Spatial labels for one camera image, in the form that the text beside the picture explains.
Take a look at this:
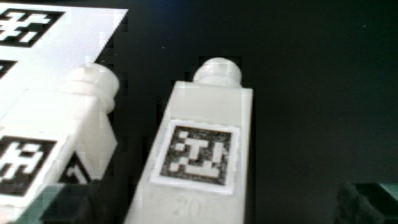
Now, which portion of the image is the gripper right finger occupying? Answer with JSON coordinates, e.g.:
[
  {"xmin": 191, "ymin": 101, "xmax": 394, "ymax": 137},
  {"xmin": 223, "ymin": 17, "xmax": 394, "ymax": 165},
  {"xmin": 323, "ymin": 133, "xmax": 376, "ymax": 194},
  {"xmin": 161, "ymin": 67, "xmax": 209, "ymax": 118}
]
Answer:
[{"xmin": 337, "ymin": 183, "xmax": 398, "ymax": 224}]

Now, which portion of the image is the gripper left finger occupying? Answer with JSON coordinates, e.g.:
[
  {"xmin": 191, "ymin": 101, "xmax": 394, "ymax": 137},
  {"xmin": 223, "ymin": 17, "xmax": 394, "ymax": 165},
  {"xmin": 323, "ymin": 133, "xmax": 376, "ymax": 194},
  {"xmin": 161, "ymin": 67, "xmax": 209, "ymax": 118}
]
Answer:
[{"xmin": 15, "ymin": 183, "xmax": 97, "ymax": 224}]

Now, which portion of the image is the white table leg with tag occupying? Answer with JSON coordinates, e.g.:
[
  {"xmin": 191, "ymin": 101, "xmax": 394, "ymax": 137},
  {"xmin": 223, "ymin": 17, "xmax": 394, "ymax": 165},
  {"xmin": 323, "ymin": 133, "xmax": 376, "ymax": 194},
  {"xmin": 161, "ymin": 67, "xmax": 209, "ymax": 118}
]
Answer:
[{"xmin": 122, "ymin": 58, "xmax": 252, "ymax": 224}]

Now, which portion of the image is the white sheet with tags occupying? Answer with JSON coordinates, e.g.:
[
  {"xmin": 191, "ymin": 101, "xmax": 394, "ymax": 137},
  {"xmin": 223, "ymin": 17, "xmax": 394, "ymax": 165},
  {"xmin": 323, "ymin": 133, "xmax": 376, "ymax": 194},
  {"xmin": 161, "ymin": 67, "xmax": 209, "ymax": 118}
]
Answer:
[{"xmin": 0, "ymin": 6, "xmax": 129, "ymax": 114}]

